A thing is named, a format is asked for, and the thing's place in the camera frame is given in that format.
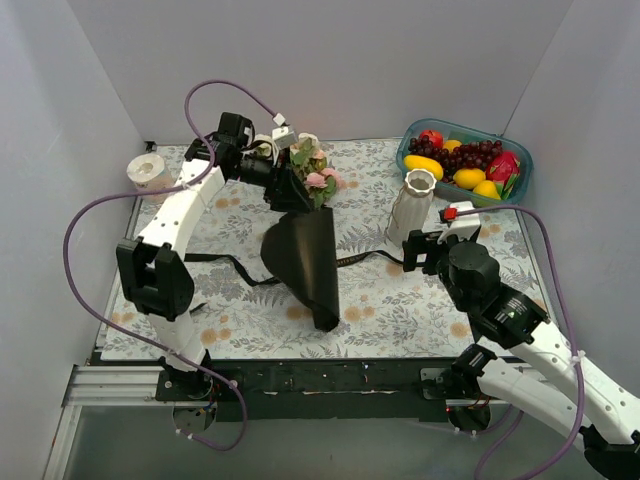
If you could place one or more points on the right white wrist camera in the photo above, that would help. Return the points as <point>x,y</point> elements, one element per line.
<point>460,221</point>

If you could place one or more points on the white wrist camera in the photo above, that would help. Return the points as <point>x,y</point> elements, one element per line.
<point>284,137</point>
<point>460,221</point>

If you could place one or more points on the teal plastic fruit tub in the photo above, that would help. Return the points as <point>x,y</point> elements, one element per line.
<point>446,188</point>

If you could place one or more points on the white toilet paper roll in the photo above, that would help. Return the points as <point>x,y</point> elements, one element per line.
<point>148,172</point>

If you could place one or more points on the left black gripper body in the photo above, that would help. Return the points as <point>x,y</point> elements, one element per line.
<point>278,185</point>

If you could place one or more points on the yellow lemon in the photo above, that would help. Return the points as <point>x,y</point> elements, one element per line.
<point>468,178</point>

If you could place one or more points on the red apple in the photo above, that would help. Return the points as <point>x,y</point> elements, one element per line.
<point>432,137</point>

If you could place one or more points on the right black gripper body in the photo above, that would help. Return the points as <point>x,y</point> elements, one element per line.
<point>413,251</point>

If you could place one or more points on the black wrapping paper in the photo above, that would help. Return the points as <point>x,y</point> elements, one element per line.
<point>300,251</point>

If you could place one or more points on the white ribbed ceramic vase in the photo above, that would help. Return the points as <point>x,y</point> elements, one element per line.
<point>410,209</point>

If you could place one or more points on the peach rose stem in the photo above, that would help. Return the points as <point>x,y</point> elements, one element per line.
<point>307,156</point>

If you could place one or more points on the pink rose stem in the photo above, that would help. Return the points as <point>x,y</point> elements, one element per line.
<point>323,185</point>

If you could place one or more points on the floral table mat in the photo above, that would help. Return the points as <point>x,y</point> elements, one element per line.
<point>384,311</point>

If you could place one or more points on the yellow pear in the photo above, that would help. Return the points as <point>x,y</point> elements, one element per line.
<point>487,188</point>

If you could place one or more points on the dark purple grapes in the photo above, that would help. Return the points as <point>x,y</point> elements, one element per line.
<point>468,155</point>

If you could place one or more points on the small orange fruit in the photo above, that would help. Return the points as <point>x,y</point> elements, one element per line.
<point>451,145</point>

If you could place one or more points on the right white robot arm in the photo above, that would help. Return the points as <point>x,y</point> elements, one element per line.
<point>574,393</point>

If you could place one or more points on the red dragon fruit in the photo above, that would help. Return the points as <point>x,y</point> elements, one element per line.
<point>504,171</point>

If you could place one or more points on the black ribbon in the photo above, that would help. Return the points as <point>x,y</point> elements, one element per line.
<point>241,270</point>

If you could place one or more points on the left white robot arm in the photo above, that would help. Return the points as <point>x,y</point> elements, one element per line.
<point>152,270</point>

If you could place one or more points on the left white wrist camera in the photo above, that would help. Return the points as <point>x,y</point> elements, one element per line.
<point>284,137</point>

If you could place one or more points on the yellow mango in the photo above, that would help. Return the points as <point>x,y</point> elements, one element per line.
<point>413,162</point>

